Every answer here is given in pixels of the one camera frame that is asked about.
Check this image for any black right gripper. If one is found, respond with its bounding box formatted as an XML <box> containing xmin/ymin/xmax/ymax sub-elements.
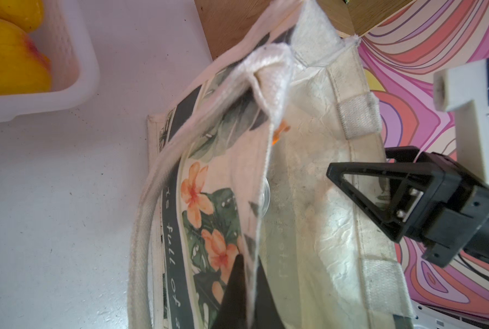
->
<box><xmin>326</xmin><ymin>146</ymin><xmax>489</xmax><ymax>267</ymax></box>

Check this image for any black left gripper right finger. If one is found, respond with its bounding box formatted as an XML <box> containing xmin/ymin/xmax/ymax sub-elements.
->
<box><xmin>254</xmin><ymin>260</ymin><xmax>285</xmax><ymax>329</ymax></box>

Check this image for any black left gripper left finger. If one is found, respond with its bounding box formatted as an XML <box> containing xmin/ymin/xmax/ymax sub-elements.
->
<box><xmin>212</xmin><ymin>254</ymin><xmax>247</xmax><ymax>329</ymax></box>

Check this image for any cream canvas tote bag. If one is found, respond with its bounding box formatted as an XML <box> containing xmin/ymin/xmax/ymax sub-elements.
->
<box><xmin>127</xmin><ymin>1</ymin><xmax>414</xmax><ymax>328</ymax></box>

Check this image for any wooden shelf unit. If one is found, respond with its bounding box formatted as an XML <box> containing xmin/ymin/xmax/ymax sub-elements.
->
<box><xmin>195</xmin><ymin>0</ymin><xmax>411</xmax><ymax>59</ymax></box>

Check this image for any white plastic perforated basket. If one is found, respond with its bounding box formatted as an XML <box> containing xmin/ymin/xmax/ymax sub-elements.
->
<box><xmin>0</xmin><ymin>1</ymin><xmax>100</xmax><ymax>123</ymax></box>

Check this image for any yellow toy mango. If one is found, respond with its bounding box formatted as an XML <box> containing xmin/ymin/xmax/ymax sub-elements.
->
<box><xmin>0</xmin><ymin>19</ymin><xmax>52</xmax><ymax>95</ymax></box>

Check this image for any yellow toy lemon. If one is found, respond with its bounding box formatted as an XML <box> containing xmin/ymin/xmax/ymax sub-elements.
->
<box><xmin>0</xmin><ymin>0</ymin><xmax>44</xmax><ymax>33</ymax></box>

